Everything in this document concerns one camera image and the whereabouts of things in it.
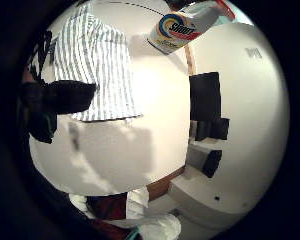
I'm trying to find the person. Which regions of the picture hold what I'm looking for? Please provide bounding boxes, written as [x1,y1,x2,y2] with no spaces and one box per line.
[24,2,144,123]

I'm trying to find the white bottle with colourful label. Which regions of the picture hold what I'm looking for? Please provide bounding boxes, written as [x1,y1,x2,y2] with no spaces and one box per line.
[146,0,238,56]

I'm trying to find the small black box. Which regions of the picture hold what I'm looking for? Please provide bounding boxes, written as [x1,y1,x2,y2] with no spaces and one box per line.
[202,149,224,179]

